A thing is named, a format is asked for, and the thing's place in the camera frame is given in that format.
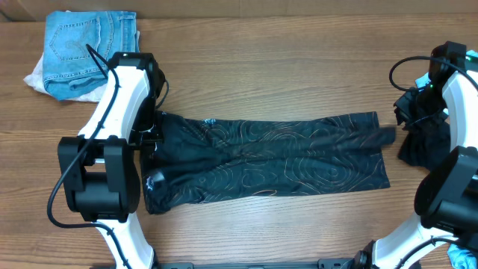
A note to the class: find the light blue t-shirt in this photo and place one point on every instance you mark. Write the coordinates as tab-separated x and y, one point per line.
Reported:
424	80

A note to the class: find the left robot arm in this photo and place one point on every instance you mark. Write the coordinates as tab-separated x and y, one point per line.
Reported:
98	173

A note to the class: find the black orange-patterned cycling jersey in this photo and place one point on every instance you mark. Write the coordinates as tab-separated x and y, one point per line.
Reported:
212	160

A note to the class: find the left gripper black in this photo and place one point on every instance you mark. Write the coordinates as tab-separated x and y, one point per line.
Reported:
157	135

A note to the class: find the folded white cloth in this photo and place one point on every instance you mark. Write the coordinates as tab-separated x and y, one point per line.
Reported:
37	78

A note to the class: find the plain black garment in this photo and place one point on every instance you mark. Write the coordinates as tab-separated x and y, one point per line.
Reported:
426	150

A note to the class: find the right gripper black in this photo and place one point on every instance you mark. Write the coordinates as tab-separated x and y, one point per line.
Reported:
402	113

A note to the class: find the folded blue denim jeans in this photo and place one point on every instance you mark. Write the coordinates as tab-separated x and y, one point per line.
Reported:
68	69

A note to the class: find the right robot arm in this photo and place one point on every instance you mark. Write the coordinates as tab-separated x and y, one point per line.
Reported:
446	200

